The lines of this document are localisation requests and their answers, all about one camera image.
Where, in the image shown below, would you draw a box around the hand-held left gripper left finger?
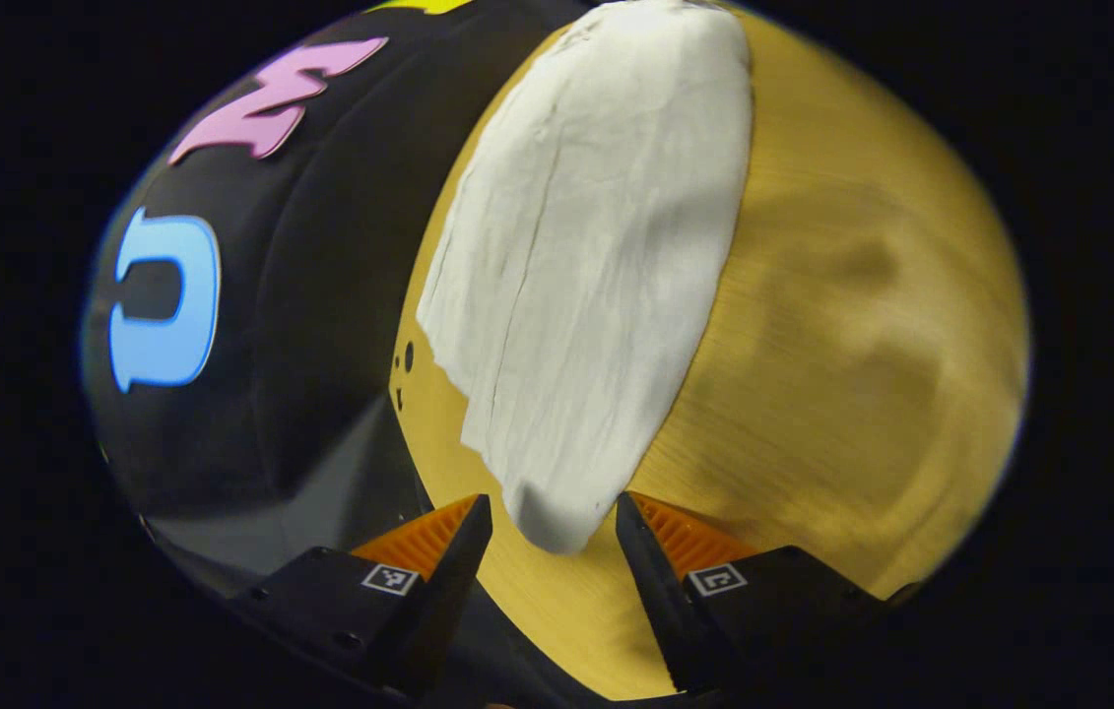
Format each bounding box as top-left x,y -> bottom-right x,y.
227,492 -> 494,695

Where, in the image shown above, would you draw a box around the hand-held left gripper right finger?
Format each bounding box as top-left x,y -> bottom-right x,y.
614,490 -> 922,695

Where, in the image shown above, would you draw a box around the white jeans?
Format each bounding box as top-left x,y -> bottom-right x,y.
416,0 -> 754,554

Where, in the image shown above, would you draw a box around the black backdrop cloth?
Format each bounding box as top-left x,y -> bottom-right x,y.
82,0 -> 607,602

